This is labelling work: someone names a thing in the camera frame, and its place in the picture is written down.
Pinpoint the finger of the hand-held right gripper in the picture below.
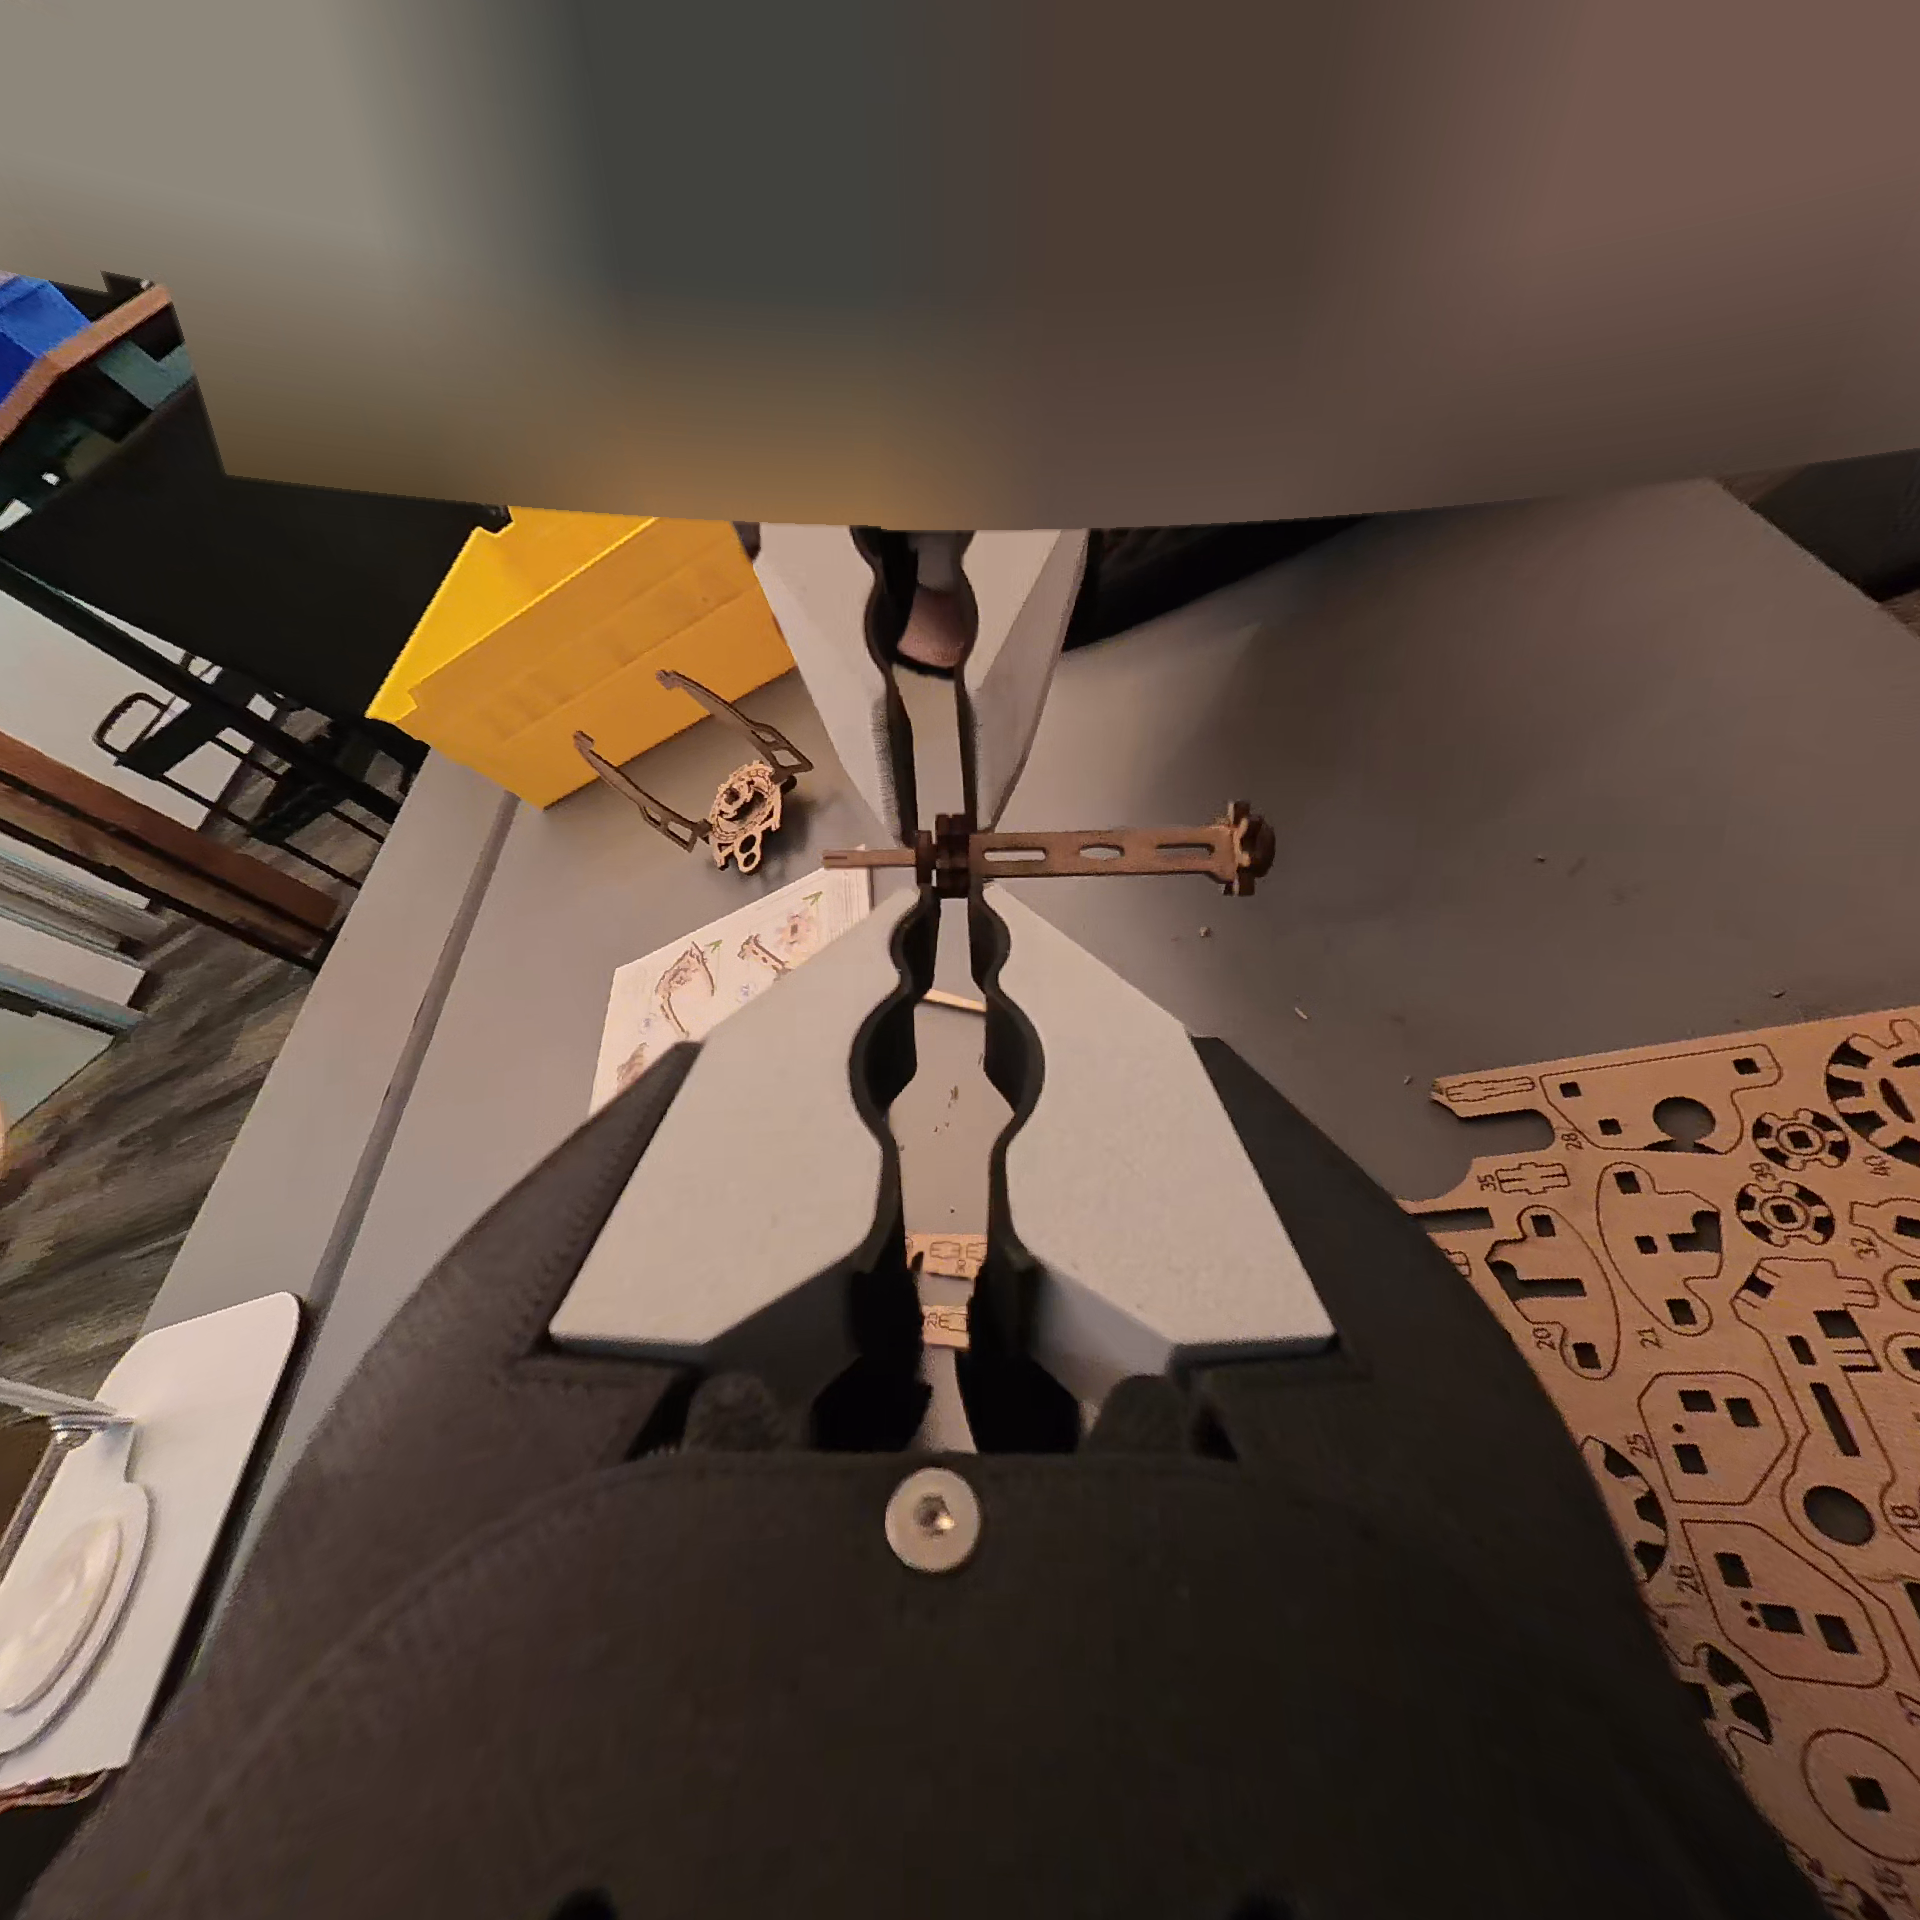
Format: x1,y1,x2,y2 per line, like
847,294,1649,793
755,522,924,849
953,526,1094,846

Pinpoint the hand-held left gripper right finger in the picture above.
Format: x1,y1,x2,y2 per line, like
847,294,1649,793
961,883,1340,1396

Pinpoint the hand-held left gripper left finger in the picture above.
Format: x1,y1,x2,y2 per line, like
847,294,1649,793
546,883,940,1396

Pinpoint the wooden axle with gears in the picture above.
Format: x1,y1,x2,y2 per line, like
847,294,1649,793
826,800,1280,904

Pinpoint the laser-cut wooden parts sheet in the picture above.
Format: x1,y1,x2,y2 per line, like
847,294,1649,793
1395,1012,1920,1920

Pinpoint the illustrated instruction booklet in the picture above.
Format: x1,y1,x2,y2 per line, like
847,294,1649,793
591,864,876,1116

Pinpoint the wooden sheet offcut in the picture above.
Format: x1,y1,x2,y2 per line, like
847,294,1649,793
904,1229,987,1354

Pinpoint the yellow plastic bin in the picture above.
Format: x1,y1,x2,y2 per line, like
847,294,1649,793
369,508,801,811

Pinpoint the white document stand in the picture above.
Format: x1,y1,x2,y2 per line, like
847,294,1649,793
0,1290,305,1809

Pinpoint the shelf with blue bins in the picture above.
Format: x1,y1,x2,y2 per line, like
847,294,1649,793
0,275,184,497

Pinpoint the wooden model frame assembly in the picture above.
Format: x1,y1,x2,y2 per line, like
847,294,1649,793
574,670,817,875

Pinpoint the black metal frame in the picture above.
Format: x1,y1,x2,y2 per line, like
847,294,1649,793
89,570,431,888

